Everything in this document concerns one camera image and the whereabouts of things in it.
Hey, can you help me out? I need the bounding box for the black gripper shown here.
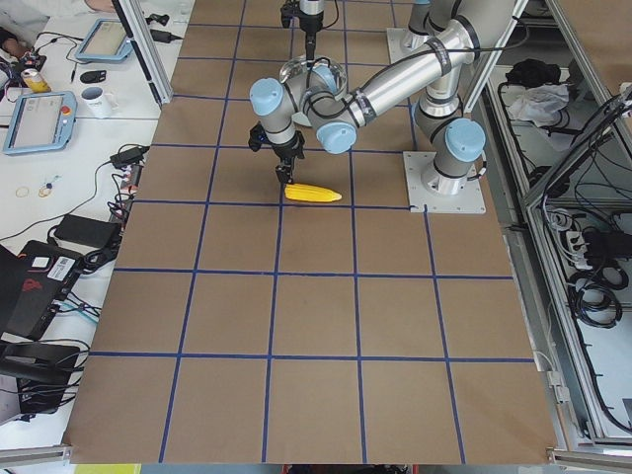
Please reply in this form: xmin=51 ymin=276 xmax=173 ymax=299
xmin=274 ymin=135 xmax=305 ymax=186
xmin=279 ymin=0 xmax=325 ymax=69

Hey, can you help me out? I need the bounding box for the yellow corn cob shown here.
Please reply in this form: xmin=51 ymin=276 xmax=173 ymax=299
xmin=283 ymin=183 xmax=342 ymax=203

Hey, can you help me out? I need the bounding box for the glass pot lid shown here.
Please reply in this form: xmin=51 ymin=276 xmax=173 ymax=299
xmin=279 ymin=55 xmax=348 ymax=99

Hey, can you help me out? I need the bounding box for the white electric cooking pot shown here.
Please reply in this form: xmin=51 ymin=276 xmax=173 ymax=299
xmin=270 ymin=71 xmax=352 ymax=129

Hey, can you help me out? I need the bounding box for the black power adapter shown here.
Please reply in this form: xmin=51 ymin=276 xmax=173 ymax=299
xmin=110 ymin=145 xmax=149 ymax=169

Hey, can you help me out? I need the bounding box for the white mug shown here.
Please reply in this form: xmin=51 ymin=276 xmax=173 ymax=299
xmin=81 ymin=86 xmax=119 ymax=119

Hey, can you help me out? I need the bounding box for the black power brick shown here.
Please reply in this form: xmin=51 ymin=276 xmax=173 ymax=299
xmin=53 ymin=214 xmax=121 ymax=249

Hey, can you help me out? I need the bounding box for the far teach pendant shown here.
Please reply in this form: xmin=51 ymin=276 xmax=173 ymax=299
xmin=75 ymin=19 xmax=132 ymax=63

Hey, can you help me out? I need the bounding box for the teach pendant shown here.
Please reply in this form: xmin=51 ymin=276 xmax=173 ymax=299
xmin=2 ymin=91 xmax=77 ymax=155
xmin=75 ymin=19 xmax=132 ymax=63

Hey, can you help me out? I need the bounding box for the near teach pendant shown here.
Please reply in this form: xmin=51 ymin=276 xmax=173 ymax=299
xmin=2 ymin=91 xmax=77 ymax=155

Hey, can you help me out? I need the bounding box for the yellow drink can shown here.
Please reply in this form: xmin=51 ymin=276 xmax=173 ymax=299
xmin=21 ymin=68 xmax=51 ymax=94

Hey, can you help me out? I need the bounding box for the black laptop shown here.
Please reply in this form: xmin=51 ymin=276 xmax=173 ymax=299
xmin=1 ymin=240 xmax=84 ymax=341

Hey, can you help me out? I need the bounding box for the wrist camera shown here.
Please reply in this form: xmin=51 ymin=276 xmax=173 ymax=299
xmin=248 ymin=122 xmax=269 ymax=152

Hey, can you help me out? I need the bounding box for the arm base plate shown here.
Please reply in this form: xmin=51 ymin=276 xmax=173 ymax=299
xmin=386 ymin=28 xmax=437 ymax=63
xmin=403 ymin=151 xmax=486 ymax=214

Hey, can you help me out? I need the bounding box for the aluminium frame post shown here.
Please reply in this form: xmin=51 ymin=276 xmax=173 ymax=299
xmin=112 ymin=0 xmax=173 ymax=107

